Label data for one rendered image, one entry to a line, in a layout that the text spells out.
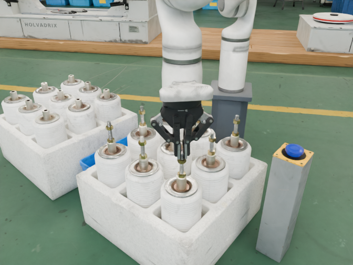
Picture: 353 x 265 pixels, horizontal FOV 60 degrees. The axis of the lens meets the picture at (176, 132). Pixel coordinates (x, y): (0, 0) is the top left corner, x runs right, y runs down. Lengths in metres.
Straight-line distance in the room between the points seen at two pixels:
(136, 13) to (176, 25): 2.18
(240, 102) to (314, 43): 1.61
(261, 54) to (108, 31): 1.26
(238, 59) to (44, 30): 2.25
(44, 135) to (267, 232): 0.71
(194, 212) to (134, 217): 0.15
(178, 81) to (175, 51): 0.05
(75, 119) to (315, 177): 0.88
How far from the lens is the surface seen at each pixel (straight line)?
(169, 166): 0.82
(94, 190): 0.85
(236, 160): 0.84
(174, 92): 0.51
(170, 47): 0.53
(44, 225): 1.05
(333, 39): 2.64
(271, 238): 0.88
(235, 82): 1.06
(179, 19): 0.56
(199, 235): 0.71
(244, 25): 1.04
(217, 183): 0.77
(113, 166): 0.82
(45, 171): 1.05
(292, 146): 0.74
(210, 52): 2.51
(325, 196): 1.18
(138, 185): 0.75
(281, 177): 0.75
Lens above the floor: 0.70
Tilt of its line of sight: 30 degrees down
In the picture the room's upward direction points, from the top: straight up
